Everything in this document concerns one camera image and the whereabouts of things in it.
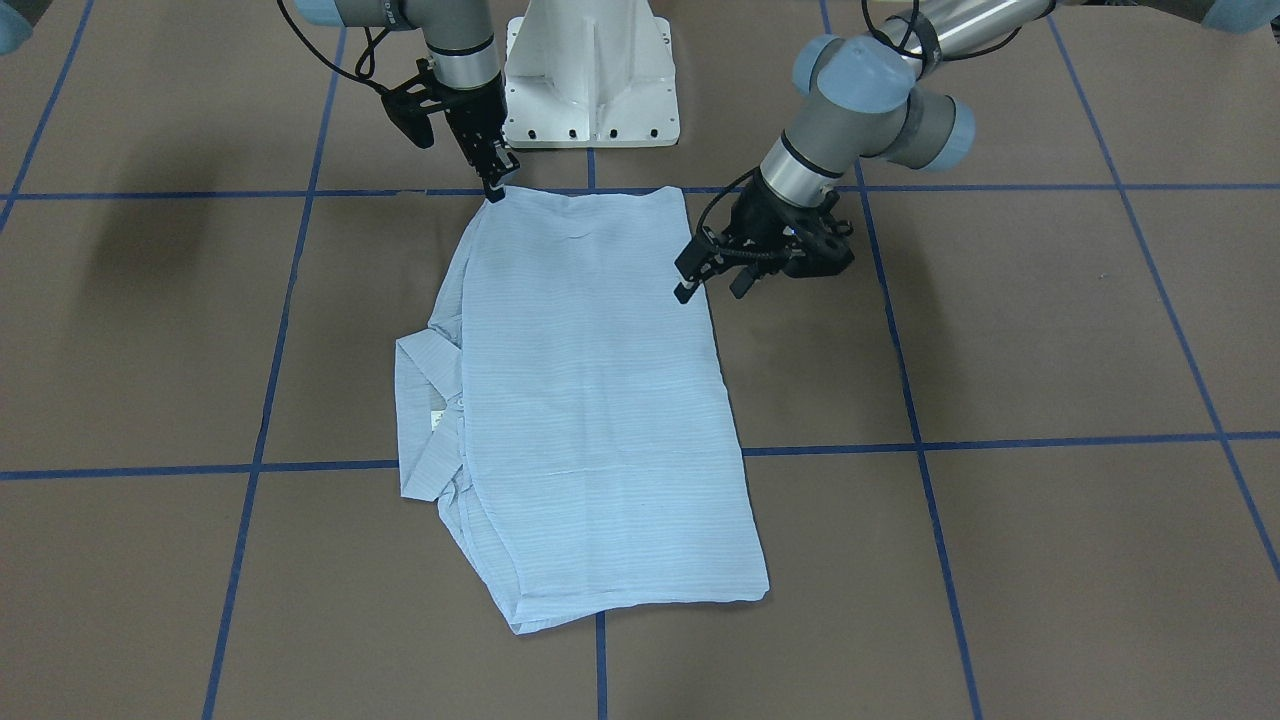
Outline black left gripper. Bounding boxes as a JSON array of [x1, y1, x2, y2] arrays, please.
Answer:
[[673, 170, 855, 305]]

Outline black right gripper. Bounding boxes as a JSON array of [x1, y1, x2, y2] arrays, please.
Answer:
[[380, 59, 520, 202]]

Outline light blue button shirt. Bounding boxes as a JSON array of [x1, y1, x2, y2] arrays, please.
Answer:
[[394, 187, 771, 635]]

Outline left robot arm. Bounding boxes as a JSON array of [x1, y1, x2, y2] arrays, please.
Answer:
[[675, 1, 1059, 304]]

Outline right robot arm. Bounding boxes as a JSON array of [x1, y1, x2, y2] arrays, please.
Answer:
[[276, 1, 520, 202]]

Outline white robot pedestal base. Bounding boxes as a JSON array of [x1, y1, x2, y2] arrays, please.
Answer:
[[503, 1, 681, 149]]

